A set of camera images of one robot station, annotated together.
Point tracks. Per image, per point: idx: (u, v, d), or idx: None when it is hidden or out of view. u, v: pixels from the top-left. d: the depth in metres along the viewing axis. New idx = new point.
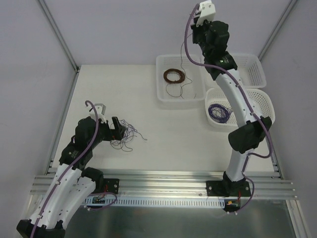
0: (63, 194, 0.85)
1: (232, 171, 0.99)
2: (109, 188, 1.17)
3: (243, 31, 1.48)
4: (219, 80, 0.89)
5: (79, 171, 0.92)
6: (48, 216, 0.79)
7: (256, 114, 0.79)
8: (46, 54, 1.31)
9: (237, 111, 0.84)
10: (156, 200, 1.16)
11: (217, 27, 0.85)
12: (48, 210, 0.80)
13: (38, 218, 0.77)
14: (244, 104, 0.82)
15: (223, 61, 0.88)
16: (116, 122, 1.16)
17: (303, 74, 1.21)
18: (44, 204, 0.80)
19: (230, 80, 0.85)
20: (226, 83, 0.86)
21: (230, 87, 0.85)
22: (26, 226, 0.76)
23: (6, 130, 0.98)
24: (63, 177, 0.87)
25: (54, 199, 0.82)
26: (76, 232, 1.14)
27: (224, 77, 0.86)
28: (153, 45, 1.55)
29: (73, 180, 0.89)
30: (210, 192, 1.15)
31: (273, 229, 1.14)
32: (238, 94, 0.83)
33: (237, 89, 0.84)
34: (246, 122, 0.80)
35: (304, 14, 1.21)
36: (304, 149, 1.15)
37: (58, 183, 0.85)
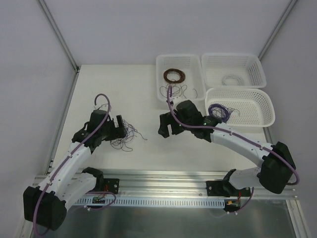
0: (73, 167, 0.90)
1: (237, 180, 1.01)
2: (109, 188, 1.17)
3: (243, 31, 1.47)
4: (216, 140, 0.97)
5: (88, 150, 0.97)
6: (58, 185, 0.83)
7: (266, 147, 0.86)
8: (47, 54, 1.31)
9: (247, 155, 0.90)
10: (156, 200, 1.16)
11: (183, 105, 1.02)
12: (58, 179, 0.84)
13: (48, 184, 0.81)
14: (250, 145, 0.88)
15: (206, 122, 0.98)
16: (120, 120, 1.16)
17: (303, 74, 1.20)
18: (55, 172, 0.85)
19: (223, 133, 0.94)
20: (220, 136, 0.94)
21: (226, 138, 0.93)
22: (34, 191, 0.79)
23: (7, 130, 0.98)
24: (76, 151, 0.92)
25: (65, 170, 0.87)
26: (77, 232, 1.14)
27: (216, 134, 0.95)
28: (153, 45, 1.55)
29: (83, 156, 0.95)
30: (210, 193, 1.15)
31: (272, 229, 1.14)
32: (237, 140, 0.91)
33: (233, 136, 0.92)
34: (263, 159, 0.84)
35: (304, 15, 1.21)
36: (305, 149, 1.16)
37: (71, 156, 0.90)
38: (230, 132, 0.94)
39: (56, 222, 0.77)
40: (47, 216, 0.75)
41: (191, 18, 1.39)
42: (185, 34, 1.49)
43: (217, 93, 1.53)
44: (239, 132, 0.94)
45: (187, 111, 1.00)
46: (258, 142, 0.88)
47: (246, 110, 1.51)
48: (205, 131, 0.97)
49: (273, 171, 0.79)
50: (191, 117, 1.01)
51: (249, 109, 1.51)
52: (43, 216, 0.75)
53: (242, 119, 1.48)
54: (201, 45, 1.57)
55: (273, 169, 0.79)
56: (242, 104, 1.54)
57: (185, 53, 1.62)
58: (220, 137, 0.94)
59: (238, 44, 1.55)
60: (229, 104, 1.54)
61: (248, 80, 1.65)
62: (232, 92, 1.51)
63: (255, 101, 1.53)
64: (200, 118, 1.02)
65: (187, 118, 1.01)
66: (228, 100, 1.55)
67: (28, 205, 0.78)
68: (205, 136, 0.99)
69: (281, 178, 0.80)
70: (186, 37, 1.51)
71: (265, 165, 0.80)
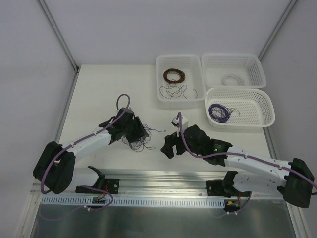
0: (93, 144, 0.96)
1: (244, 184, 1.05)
2: (109, 188, 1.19)
3: (243, 31, 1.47)
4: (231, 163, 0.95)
5: (108, 139, 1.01)
6: (78, 149, 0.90)
7: (285, 166, 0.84)
8: (46, 53, 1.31)
9: (268, 176, 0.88)
10: (156, 200, 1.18)
11: (190, 132, 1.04)
12: (79, 146, 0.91)
13: (70, 145, 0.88)
14: (268, 166, 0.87)
15: (217, 148, 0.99)
16: (138, 120, 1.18)
17: (303, 74, 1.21)
18: (80, 139, 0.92)
19: (237, 157, 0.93)
20: (236, 161, 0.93)
21: (241, 162, 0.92)
22: (55, 147, 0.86)
23: (7, 130, 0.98)
24: (100, 132, 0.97)
25: (86, 142, 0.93)
26: (76, 232, 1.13)
27: (230, 159, 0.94)
28: (153, 45, 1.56)
29: (104, 140, 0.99)
30: (210, 192, 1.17)
31: (273, 230, 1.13)
32: (254, 163, 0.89)
33: (248, 158, 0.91)
34: (286, 179, 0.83)
35: (304, 15, 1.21)
36: (305, 148, 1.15)
37: (95, 135, 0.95)
38: (244, 154, 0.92)
39: (59, 187, 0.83)
40: (54, 177, 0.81)
41: (191, 18, 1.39)
42: (185, 34, 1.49)
43: (217, 94, 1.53)
44: (253, 153, 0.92)
45: (198, 138, 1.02)
46: (276, 162, 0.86)
47: (246, 110, 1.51)
48: (217, 157, 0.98)
49: (298, 191, 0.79)
50: (202, 144, 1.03)
51: (249, 109, 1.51)
52: (51, 176, 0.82)
53: (242, 119, 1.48)
54: (201, 46, 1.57)
55: (297, 187, 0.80)
56: (243, 104, 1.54)
57: (185, 53, 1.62)
58: (235, 161, 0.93)
59: (238, 44, 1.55)
60: (229, 104, 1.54)
61: (248, 80, 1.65)
62: (233, 93, 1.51)
63: (255, 101, 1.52)
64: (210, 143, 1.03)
65: (198, 145, 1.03)
66: (229, 100, 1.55)
67: (44, 157, 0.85)
68: (218, 162, 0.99)
69: (306, 192, 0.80)
70: (186, 37, 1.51)
71: (288, 185, 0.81)
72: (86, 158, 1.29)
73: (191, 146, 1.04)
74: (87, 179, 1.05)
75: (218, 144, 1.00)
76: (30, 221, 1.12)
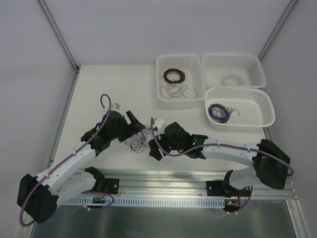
0: (73, 167, 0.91)
1: (237, 180, 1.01)
2: (109, 188, 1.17)
3: (243, 32, 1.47)
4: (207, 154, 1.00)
5: (93, 152, 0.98)
6: (55, 179, 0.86)
7: (252, 148, 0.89)
8: (46, 54, 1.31)
9: (239, 161, 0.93)
10: (156, 200, 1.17)
11: (170, 129, 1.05)
12: (56, 174, 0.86)
13: (45, 177, 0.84)
14: (237, 150, 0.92)
15: (195, 142, 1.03)
16: (130, 115, 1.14)
17: (303, 74, 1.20)
18: (55, 167, 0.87)
19: (211, 147, 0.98)
20: (209, 150, 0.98)
21: (215, 150, 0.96)
22: (31, 180, 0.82)
23: (7, 131, 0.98)
24: (79, 151, 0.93)
25: (64, 168, 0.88)
26: (77, 232, 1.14)
27: (205, 149, 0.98)
28: (153, 45, 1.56)
29: (85, 157, 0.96)
30: (210, 192, 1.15)
31: (272, 229, 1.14)
32: (225, 148, 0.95)
33: (221, 147, 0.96)
34: (253, 159, 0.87)
35: (304, 15, 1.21)
36: (305, 148, 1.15)
37: (75, 154, 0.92)
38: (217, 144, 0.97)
39: (42, 216, 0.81)
40: (35, 207, 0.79)
41: (191, 18, 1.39)
42: (185, 34, 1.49)
43: (217, 94, 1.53)
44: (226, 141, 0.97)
45: (177, 134, 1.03)
46: (244, 145, 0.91)
47: (246, 110, 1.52)
48: (196, 150, 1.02)
49: (266, 169, 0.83)
50: (181, 139, 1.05)
51: (249, 109, 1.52)
52: (32, 206, 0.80)
53: (241, 119, 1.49)
54: (201, 46, 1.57)
55: (266, 167, 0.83)
56: (243, 104, 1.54)
57: (185, 53, 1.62)
58: (210, 151, 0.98)
59: (237, 44, 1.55)
60: (229, 104, 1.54)
61: (248, 80, 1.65)
62: (233, 93, 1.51)
63: (255, 101, 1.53)
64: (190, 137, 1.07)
65: (177, 140, 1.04)
66: (229, 100, 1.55)
67: (23, 189, 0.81)
68: (197, 155, 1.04)
69: (277, 170, 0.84)
70: (186, 37, 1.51)
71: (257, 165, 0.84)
72: None
73: (172, 142, 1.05)
74: (80, 188, 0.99)
75: (196, 137, 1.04)
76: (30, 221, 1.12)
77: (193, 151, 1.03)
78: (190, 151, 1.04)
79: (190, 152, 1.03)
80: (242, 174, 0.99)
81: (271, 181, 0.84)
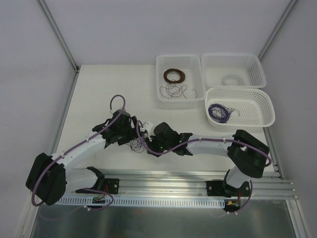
0: (85, 151, 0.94)
1: (232, 178, 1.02)
2: (109, 188, 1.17)
3: (243, 32, 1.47)
4: (193, 150, 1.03)
5: (102, 145, 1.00)
6: (69, 160, 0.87)
7: (228, 139, 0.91)
8: (46, 53, 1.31)
9: (220, 152, 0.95)
10: (156, 200, 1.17)
11: (159, 128, 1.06)
12: (70, 155, 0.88)
13: (60, 156, 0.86)
14: (215, 143, 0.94)
15: (181, 139, 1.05)
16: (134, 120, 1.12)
17: (303, 73, 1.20)
18: (70, 148, 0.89)
19: (193, 142, 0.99)
20: (194, 146, 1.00)
21: (198, 145, 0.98)
22: (46, 159, 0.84)
23: (7, 131, 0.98)
24: (93, 138, 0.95)
25: (78, 151, 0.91)
26: (76, 232, 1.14)
27: (190, 146, 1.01)
28: (153, 45, 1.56)
29: (96, 146, 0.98)
30: (210, 192, 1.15)
31: (272, 229, 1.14)
32: (205, 142, 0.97)
33: (202, 141, 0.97)
34: (229, 149, 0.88)
35: (304, 15, 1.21)
36: (305, 148, 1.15)
37: (87, 141, 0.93)
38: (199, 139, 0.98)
39: (52, 197, 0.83)
40: (48, 187, 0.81)
41: (191, 18, 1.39)
42: (185, 34, 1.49)
43: (217, 94, 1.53)
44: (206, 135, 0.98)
45: (164, 133, 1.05)
46: (221, 137, 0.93)
47: (246, 110, 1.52)
48: (184, 148, 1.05)
49: (242, 158, 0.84)
50: (169, 138, 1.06)
51: (249, 109, 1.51)
52: (44, 186, 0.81)
53: (241, 119, 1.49)
54: (201, 46, 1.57)
55: (243, 156, 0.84)
56: (243, 104, 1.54)
57: (185, 53, 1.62)
58: (194, 146, 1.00)
59: (237, 44, 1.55)
60: (230, 104, 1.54)
61: (248, 80, 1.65)
62: (233, 93, 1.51)
63: (255, 101, 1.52)
64: (176, 135, 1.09)
65: (165, 139, 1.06)
66: (229, 100, 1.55)
67: (35, 168, 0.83)
68: (185, 152, 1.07)
69: (254, 159, 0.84)
70: (186, 37, 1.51)
71: (232, 155, 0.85)
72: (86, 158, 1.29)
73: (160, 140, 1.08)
74: (83, 183, 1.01)
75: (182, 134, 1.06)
76: (30, 221, 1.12)
77: (181, 148, 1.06)
78: (178, 149, 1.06)
79: (177, 149, 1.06)
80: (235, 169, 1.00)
81: (250, 170, 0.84)
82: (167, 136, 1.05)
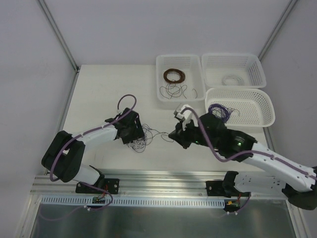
0: (100, 137, 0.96)
1: (247, 186, 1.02)
2: (109, 188, 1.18)
3: (243, 32, 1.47)
4: (250, 162, 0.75)
5: (113, 136, 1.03)
6: (87, 140, 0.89)
7: (312, 174, 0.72)
8: (46, 53, 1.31)
9: (289, 182, 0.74)
10: (156, 200, 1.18)
11: (206, 121, 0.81)
12: (88, 136, 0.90)
13: (79, 135, 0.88)
14: (295, 173, 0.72)
15: (239, 142, 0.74)
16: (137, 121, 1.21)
17: (304, 73, 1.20)
18: (88, 130, 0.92)
19: (263, 157, 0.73)
20: (262, 163, 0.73)
21: (268, 163, 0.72)
22: (65, 137, 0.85)
23: (7, 131, 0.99)
24: (108, 126, 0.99)
25: (95, 133, 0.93)
26: (76, 232, 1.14)
27: (255, 158, 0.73)
28: (153, 45, 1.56)
29: (109, 135, 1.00)
30: (210, 192, 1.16)
31: (272, 230, 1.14)
32: (281, 165, 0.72)
33: (276, 160, 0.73)
34: (311, 189, 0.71)
35: (304, 14, 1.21)
36: (305, 148, 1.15)
37: (103, 128, 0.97)
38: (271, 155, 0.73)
39: (67, 175, 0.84)
40: (63, 165, 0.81)
41: (191, 18, 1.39)
42: (185, 34, 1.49)
43: (217, 94, 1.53)
44: (281, 155, 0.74)
45: (217, 129, 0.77)
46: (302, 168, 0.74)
47: (246, 110, 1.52)
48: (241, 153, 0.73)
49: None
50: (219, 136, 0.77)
51: (249, 109, 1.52)
52: (60, 165, 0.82)
53: (241, 119, 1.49)
54: (201, 46, 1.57)
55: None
56: (243, 104, 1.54)
57: (185, 53, 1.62)
58: (259, 161, 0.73)
59: (237, 44, 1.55)
60: (229, 104, 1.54)
61: (248, 80, 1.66)
62: (233, 93, 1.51)
63: (255, 101, 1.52)
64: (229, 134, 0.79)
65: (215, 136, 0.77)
66: (229, 100, 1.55)
67: (54, 145, 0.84)
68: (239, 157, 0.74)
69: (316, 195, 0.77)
70: (186, 37, 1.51)
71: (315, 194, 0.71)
72: (86, 159, 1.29)
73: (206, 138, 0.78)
74: (87, 177, 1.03)
75: (241, 137, 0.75)
76: (30, 221, 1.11)
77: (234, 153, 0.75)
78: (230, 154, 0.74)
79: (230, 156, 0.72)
80: (256, 182, 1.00)
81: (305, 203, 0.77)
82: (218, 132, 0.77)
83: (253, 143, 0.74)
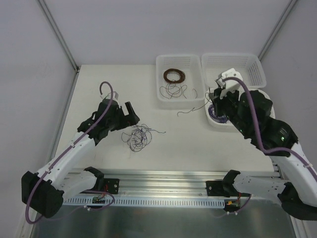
0: (74, 158, 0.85)
1: (246, 188, 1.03)
2: (109, 188, 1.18)
3: (243, 32, 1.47)
4: (279, 159, 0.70)
5: (93, 142, 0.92)
6: (56, 173, 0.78)
7: None
8: (46, 54, 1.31)
9: (304, 194, 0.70)
10: (156, 200, 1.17)
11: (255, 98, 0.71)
12: (56, 168, 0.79)
13: (46, 173, 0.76)
14: None
15: (283, 137, 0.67)
16: (128, 106, 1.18)
17: (303, 73, 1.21)
18: (54, 161, 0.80)
19: (297, 162, 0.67)
20: (291, 165, 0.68)
21: (299, 169, 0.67)
22: (31, 178, 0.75)
23: (7, 131, 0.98)
24: (78, 142, 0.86)
25: (64, 160, 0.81)
26: (77, 232, 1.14)
27: (290, 159, 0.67)
28: (154, 45, 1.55)
29: (85, 148, 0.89)
30: (210, 193, 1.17)
31: (273, 229, 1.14)
32: (311, 179, 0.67)
33: (308, 171, 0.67)
34: None
35: (304, 15, 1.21)
36: (304, 148, 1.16)
37: (74, 146, 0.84)
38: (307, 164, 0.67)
39: (51, 212, 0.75)
40: (41, 206, 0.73)
41: (191, 18, 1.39)
42: (185, 34, 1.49)
43: None
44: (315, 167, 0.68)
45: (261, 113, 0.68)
46: None
47: None
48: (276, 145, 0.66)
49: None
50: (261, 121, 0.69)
51: None
52: (37, 207, 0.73)
53: None
54: (201, 46, 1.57)
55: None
56: None
57: (185, 53, 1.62)
58: (290, 164, 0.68)
59: (238, 44, 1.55)
60: None
61: (248, 80, 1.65)
62: None
63: None
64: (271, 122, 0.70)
65: (254, 119, 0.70)
66: None
67: (25, 190, 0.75)
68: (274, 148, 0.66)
69: None
70: (186, 37, 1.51)
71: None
72: (86, 159, 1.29)
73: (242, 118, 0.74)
74: (83, 185, 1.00)
75: (286, 131, 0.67)
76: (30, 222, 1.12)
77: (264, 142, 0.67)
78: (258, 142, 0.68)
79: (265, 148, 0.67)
80: (255, 182, 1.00)
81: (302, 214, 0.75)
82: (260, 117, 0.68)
83: (294, 143, 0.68)
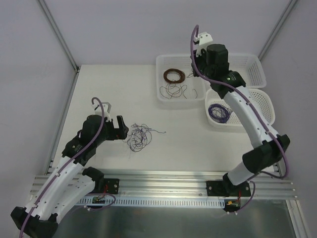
0: (61, 187, 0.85)
1: (235, 174, 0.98)
2: (109, 188, 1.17)
3: (243, 31, 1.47)
4: (228, 98, 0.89)
5: (79, 166, 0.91)
6: (44, 207, 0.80)
7: (271, 132, 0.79)
8: (46, 54, 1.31)
9: (250, 132, 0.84)
10: (156, 200, 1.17)
11: (215, 47, 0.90)
12: (43, 202, 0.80)
13: (33, 208, 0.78)
14: (258, 124, 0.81)
15: (230, 78, 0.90)
16: (120, 121, 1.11)
17: (303, 73, 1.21)
18: (41, 194, 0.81)
19: (239, 98, 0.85)
20: (236, 102, 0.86)
21: (241, 104, 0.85)
22: (20, 213, 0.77)
23: (7, 131, 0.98)
24: (63, 170, 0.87)
25: (50, 193, 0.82)
26: (76, 232, 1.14)
27: (234, 95, 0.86)
28: (154, 45, 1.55)
29: (73, 174, 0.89)
30: (210, 193, 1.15)
31: (273, 230, 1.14)
32: (251, 112, 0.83)
33: (248, 106, 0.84)
34: (263, 142, 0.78)
35: (304, 14, 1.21)
36: (304, 148, 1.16)
37: (58, 176, 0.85)
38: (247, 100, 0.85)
39: None
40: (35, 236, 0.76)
41: (191, 18, 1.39)
42: (186, 34, 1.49)
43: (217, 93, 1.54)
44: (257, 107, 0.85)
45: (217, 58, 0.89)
46: (267, 126, 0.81)
47: None
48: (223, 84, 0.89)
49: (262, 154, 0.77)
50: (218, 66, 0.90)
51: None
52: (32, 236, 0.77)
53: None
54: None
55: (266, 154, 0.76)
56: None
57: (185, 53, 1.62)
58: (235, 100, 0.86)
59: (238, 43, 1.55)
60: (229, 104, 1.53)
61: (248, 80, 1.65)
62: None
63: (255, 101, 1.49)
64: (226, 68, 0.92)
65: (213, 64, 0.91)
66: None
67: (17, 223, 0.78)
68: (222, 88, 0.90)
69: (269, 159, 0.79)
70: (186, 37, 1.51)
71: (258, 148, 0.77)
72: None
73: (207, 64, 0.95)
74: (82, 192, 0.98)
75: (234, 76, 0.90)
76: None
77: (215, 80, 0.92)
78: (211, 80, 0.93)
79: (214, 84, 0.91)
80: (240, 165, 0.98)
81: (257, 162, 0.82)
82: (216, 62, 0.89)
83: (241, 86, 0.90)
